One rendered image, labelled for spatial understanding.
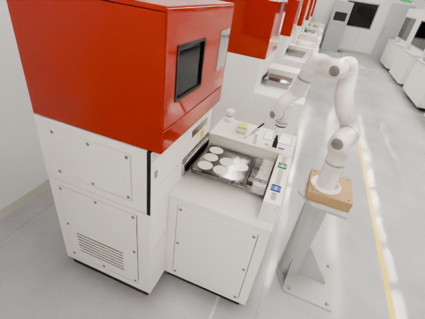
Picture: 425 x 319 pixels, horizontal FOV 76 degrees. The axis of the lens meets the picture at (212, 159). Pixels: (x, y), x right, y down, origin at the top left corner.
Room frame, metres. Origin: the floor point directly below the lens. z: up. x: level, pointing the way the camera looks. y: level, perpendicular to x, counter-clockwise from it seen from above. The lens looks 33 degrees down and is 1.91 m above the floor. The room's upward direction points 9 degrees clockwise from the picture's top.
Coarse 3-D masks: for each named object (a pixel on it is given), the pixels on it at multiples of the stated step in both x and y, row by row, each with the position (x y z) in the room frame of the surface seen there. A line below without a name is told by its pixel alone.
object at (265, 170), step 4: (264, 164) 1.64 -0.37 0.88; (268, 164) 1.65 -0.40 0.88; (260, 168) 1.57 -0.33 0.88; (264, 168) 1.58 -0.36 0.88; (268, 168) 1.59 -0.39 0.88; (272, 168) 1.60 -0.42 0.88; (260, 172) 1.53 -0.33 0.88; (264, 172) 1.53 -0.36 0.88; (268, 172) 1.54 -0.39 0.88; (264, 176) 1.49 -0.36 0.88; (268, 176) 1.50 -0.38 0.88; (264, 184) 1.40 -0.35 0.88; (252, 188) 1.34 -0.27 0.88; (256, 192) 1.33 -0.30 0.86; (260, 192) 1.32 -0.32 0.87
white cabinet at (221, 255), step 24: (168, 216) 1.23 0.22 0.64; (192, 216) 1.19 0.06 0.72; (216, 216) 1.15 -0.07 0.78; (168, 240) 1.23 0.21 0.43; (192, 240) 1.18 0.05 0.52; (216, 240) 1.14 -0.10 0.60; (240, 240) 1.10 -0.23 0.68; (264, 240) 1.07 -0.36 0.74; (168, 264) 1.23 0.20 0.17; (192, 264) 1.18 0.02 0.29; (216, 264) 1.13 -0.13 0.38; (240, 264) 1.09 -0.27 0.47; (216, 288) 1.12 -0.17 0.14; (240, 288) 1.08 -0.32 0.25
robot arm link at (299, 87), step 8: (296, 80) 1.66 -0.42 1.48; (296, 88) 1.64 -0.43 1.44; (304, 88) 1.63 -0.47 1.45; (280, 96) 1.67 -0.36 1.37; (288, 96) 1.65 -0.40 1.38; (296, 96) 1.64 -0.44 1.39; (280, 104) 1.63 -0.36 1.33; (288, 104) 1.62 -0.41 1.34; (272, 112) 1.65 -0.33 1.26; (280, 112) 1.62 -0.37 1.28
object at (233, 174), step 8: (208, 152) 1.65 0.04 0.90; (224, 152) 1.68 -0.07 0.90; (232, 152) 1.70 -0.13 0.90; (200, 160) 1.53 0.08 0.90; (240, 160) 1.61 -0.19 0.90; (248, 160) 1.62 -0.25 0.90; (200, 168) 1.43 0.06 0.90; (232, 168) 1.49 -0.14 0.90; (224, 176) 1.39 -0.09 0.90; (232, 176) 1.41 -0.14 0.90; (240, 176) 1.42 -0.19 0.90
